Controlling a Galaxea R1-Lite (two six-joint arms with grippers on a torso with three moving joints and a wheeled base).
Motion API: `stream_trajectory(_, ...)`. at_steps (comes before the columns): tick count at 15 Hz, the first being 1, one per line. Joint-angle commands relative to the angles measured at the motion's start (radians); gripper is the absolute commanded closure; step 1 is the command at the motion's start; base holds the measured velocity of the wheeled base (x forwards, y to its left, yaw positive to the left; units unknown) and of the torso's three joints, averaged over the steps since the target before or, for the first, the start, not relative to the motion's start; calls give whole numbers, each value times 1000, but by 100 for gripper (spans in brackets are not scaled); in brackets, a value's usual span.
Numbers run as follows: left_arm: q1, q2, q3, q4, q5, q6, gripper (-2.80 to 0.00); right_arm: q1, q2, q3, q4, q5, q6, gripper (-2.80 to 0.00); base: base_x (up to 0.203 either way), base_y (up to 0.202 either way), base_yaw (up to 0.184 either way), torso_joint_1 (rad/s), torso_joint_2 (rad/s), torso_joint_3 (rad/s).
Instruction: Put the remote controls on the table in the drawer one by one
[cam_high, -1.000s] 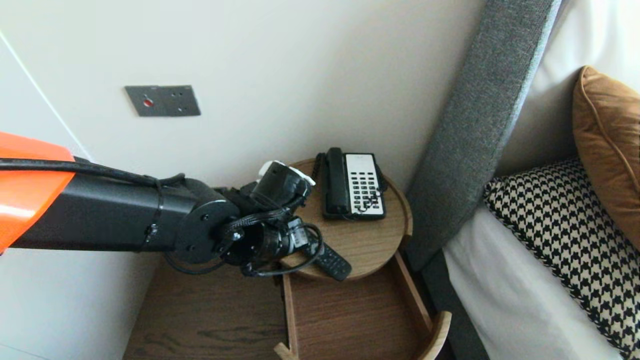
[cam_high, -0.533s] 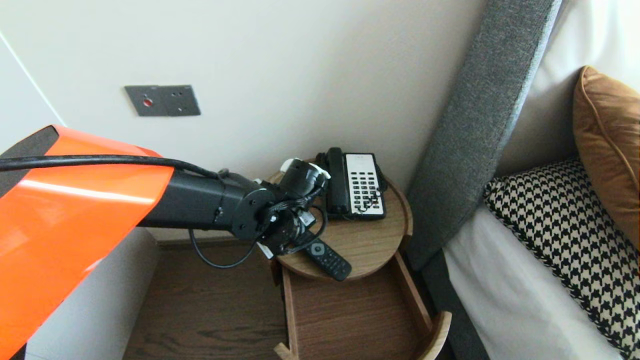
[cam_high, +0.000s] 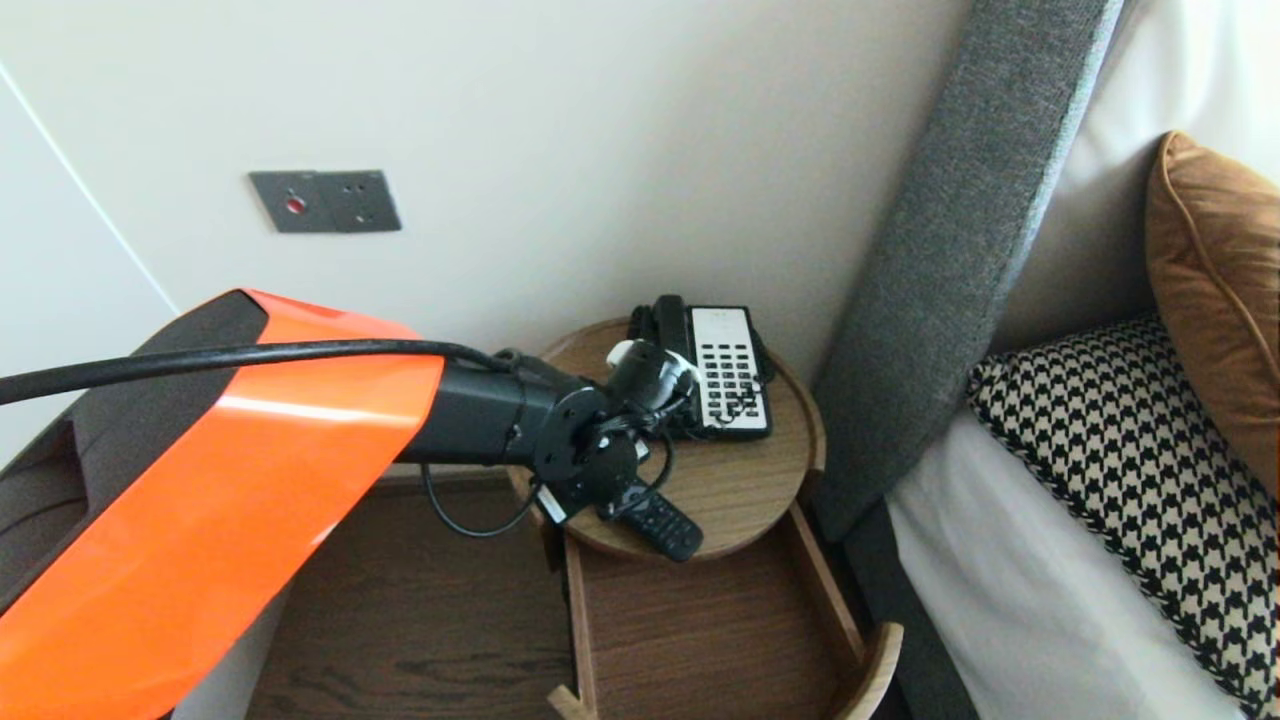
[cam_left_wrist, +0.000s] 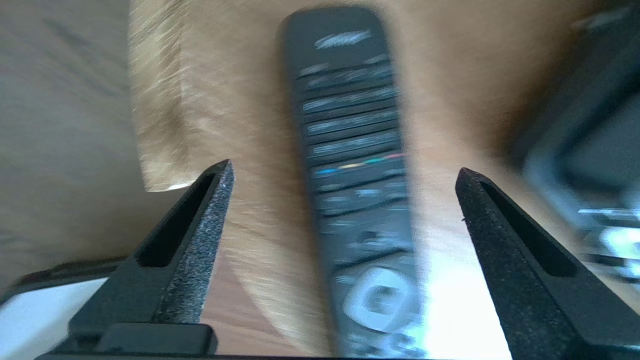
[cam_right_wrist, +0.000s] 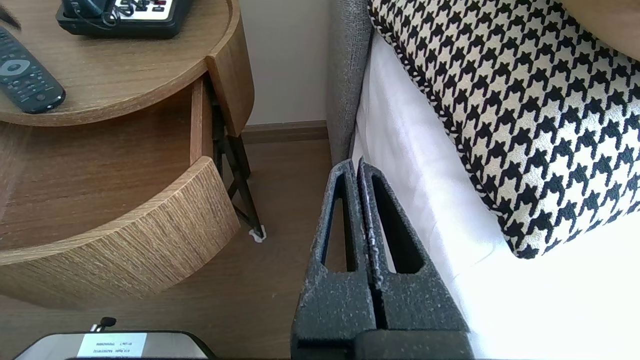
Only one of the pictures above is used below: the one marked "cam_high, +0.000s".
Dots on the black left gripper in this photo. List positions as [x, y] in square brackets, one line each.
[640, 490]

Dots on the black remote control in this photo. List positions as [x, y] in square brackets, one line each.
[670, 525]

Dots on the curved wooden table drawer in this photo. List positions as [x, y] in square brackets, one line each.
[700, 640]

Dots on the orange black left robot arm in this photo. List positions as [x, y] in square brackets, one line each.
[200, 500]

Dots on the round wooden bedside table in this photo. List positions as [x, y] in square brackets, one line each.
[740, 480]

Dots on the brown wooden baseboard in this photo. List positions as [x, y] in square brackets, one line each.
[480, 474]

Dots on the black telephone handset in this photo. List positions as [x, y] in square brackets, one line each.
[672, 318]

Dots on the white bed sheet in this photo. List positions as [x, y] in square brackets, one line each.
[1000, 580]

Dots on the grey fabric headboard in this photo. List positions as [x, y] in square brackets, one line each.
[950, 250]

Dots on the black white houndstooth pillow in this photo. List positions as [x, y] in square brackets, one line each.
[1130, 450]

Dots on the brown cushion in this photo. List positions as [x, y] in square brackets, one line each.
[1220, 280]

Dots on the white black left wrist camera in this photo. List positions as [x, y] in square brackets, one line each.
[650, 375]

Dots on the dark grey bed frame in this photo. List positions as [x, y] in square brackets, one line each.
[900, 620]

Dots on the grey wall plate with holes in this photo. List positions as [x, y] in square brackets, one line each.
[362, 200]

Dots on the grey switch plate red button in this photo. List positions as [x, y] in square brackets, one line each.
[287, 202]

